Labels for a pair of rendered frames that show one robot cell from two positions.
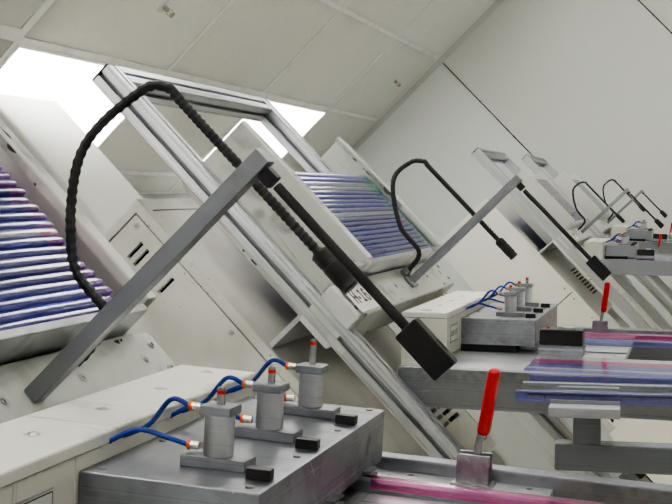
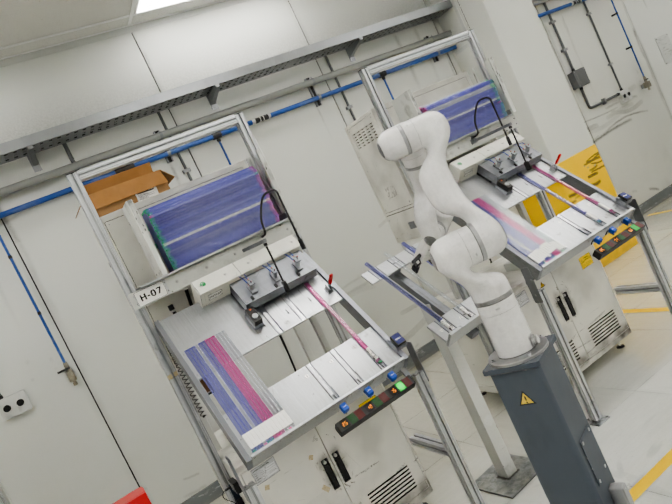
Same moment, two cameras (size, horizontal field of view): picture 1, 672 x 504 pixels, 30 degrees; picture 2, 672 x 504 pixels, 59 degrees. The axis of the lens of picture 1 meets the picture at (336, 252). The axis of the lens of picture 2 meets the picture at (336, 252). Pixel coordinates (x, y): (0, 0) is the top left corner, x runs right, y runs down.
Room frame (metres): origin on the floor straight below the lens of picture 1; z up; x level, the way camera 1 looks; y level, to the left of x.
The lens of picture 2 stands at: (-0.32, -1.91, 1.34)
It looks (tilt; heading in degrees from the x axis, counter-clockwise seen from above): 4 degrees down; 51
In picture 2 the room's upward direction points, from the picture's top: 25 degrees counter-clockwise
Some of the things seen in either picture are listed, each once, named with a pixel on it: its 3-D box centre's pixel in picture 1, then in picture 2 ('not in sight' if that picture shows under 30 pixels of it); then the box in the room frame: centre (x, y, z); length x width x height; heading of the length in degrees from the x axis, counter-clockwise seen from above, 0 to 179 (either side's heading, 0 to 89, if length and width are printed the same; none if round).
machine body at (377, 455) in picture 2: not in sight; (313, 471); (0.94, 0.44, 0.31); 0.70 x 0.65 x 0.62; 166
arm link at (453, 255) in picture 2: not in sight; (467, 267); (1.07, -0.74, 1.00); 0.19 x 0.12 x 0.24; 138
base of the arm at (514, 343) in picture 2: not in sight; (506, 325); (1.10, -0.77, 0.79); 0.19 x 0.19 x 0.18
